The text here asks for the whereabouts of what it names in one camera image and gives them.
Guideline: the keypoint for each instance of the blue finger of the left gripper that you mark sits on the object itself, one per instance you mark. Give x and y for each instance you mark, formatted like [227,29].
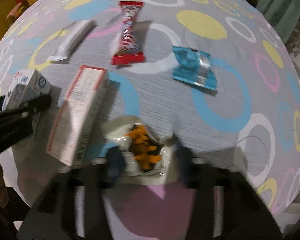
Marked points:
[17,123]

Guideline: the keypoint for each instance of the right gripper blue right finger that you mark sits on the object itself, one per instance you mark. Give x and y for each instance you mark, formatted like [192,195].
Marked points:
[187,169]

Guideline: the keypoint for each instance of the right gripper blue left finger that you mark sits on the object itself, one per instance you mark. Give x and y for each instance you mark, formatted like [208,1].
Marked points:
[116,164]

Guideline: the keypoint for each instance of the orange snack wrapper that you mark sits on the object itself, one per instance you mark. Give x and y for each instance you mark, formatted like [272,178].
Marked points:
[149,161]

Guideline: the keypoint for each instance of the blue white milk carton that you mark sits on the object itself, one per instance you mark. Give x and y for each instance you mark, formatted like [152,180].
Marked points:
[27,84]

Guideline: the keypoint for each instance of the red white medicine box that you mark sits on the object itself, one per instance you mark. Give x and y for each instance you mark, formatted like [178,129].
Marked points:
[74,121]

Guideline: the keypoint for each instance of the blue snack packet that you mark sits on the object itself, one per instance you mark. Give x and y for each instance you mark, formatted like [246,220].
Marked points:
[194,68]

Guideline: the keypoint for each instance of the red snack wrapper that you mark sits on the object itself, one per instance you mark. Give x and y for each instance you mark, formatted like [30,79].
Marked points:
[128,51]

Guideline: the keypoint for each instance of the bed with circle-pattern sheet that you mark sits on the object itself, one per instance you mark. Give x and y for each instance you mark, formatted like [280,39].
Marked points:
[245,136]

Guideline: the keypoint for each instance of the small wooden chair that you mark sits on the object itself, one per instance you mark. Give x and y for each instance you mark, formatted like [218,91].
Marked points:
[18,10]

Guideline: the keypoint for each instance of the green patterned curtain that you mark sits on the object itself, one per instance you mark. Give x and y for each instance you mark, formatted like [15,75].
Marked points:
[282,15]

